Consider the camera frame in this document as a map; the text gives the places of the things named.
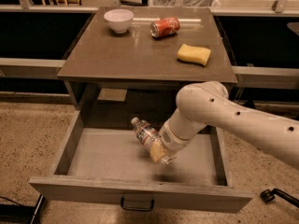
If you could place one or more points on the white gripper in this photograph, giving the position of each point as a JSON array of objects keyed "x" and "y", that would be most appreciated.
[{"x": 172, "y": 142}]

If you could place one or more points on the clear plastic water bottle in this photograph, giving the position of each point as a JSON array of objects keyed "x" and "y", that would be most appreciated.
[{"x": 146, "y": 135}]

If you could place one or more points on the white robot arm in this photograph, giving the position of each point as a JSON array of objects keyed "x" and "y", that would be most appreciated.
[{"x": 207, "y": 104}]

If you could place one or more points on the open grey top drawer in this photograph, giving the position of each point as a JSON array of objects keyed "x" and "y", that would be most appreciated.
[{"x": 101, "y": 161}]

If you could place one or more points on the grey cabinet with top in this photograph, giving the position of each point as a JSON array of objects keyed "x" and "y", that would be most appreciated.
[{"x": 136, "y": 60}]

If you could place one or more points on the yellow sponge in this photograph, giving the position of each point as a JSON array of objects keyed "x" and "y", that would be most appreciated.
[{"x": 192, "y": 54}]

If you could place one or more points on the black caster leg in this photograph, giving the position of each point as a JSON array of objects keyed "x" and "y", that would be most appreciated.
[{"x": 269, "y": 195}]

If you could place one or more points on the red soda can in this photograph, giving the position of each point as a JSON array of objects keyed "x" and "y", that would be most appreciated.
[{"x": 164, "y": 27}]

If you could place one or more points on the white ceramic bowl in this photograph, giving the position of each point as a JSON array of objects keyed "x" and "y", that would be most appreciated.
[{"x": 119, "y": 20}]

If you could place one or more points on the black base lower left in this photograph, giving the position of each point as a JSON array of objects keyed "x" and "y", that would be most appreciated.
[{"x": 15, "y": 212}]

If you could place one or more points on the black drawer handle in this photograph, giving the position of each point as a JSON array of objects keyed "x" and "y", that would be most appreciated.
[{"x": 137, "y": 205}]

